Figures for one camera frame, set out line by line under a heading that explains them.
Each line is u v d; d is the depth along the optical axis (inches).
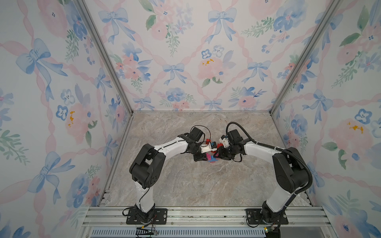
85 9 27.6
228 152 31.5
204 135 30.8
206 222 28.8
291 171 18.9
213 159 35.5
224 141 34.7
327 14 28.0
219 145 33.8
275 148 21.3
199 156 31.5
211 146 31.3
